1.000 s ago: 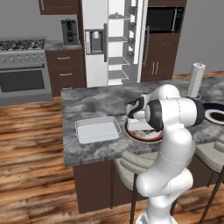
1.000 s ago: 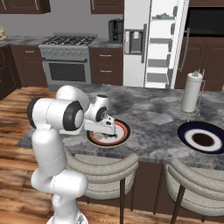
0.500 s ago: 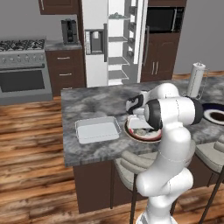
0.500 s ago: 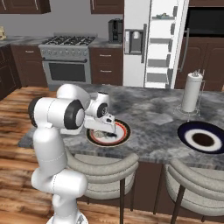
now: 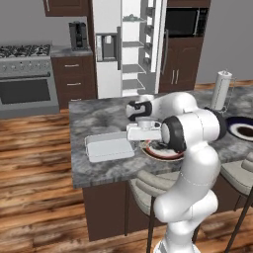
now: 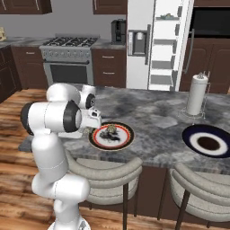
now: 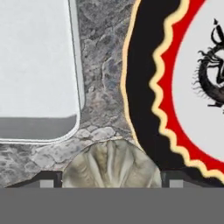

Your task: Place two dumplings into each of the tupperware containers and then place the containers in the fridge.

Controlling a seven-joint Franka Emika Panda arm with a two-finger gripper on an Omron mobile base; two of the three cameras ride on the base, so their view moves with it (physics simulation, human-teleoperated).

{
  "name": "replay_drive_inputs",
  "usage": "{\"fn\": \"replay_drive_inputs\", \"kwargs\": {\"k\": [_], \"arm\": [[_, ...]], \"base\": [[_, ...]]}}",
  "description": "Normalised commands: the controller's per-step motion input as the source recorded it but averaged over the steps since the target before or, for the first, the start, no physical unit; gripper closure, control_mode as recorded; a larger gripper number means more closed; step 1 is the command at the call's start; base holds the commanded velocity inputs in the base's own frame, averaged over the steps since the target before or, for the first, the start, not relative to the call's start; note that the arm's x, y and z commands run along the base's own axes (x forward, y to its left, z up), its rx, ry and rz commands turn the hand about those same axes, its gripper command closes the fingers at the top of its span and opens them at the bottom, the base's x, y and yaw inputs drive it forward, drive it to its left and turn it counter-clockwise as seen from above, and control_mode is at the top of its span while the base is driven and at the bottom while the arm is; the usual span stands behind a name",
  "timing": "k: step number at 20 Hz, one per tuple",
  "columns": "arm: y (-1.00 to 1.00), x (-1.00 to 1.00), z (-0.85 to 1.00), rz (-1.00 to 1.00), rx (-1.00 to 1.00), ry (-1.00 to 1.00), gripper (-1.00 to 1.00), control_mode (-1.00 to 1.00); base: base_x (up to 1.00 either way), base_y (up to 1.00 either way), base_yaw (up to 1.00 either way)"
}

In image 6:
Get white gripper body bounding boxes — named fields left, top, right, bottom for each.
left=81, top=116, right=103, bottom=131

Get grey cushioned bar stool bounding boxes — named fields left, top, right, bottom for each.
left=166, top=162, right=230, bottom=230
left=65, top=149, right=144, bottom=230

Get black coffee machine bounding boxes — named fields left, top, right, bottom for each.
left=111, top=18, right=127, bottom=46

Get blue white round plate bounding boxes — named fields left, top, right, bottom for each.
left=181, top=123, right=230, bottom=159

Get dark brown drawer cabinet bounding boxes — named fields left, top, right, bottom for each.
left=91, top=48, right=128, bottom=89

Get white fridge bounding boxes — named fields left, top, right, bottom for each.
left=126, top=0, right=196, bottom=92

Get white fridge door with dispenser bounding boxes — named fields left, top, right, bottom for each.
left=126, top=0, right=156, bottom=90

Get dark brown tall cabinet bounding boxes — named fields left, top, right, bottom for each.
left=179, top=0, right=230, bottom=94

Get tan jar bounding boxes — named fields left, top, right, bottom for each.
left=0, top=26, right=8, bottom=42

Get steel stove with oven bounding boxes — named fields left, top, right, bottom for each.
left=39, top=36, right=101, bottom=87

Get green food on fridge shelf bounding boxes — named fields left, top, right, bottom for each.
left=159, top=13, right=175, bottom=21

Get grey fridge door handle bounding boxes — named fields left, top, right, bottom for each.
left=182, top=28, right=196, bottom=75
left=145, top=23, right=152, bottom=66

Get tan green dumpling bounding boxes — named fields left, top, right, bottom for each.
left=104, top=123, right=119, bottom=136

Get red rimmed patterned plate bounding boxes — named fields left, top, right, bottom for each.
left=88, top=120, right=136, bottom=152

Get white paper towel roll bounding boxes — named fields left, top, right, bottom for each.
left=186, top=74, right=209, bottom=117

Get black built-in oven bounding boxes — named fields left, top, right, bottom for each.
left=189, top=6, right=230, bottom=39

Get open white fridge door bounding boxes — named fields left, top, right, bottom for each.
left=171, top=0, right=196, bottom=92

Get dark brown base cupboards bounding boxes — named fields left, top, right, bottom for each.
left=0, top=44, right=49, bottom=103

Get dark brown wall cupboard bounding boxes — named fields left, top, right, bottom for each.
left=92, top=0, right=128, bottom=15
left=0, top=0, right=53, bottom=15

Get wire paper towel holder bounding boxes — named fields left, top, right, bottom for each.
left=177, top=70, right=212, bottom=120

